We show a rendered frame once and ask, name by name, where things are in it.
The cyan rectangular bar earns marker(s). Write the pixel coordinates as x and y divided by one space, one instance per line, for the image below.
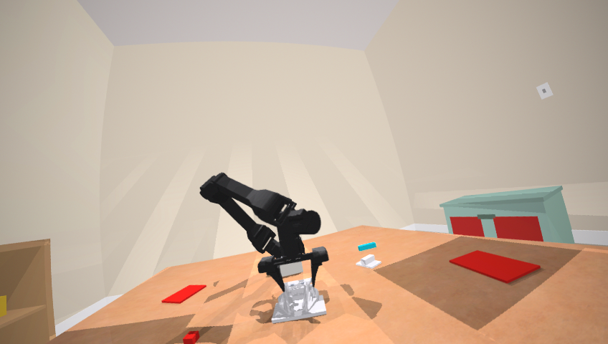
366 246

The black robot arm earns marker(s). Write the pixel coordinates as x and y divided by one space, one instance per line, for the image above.
267 206

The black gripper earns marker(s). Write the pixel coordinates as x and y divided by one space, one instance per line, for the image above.
291 250

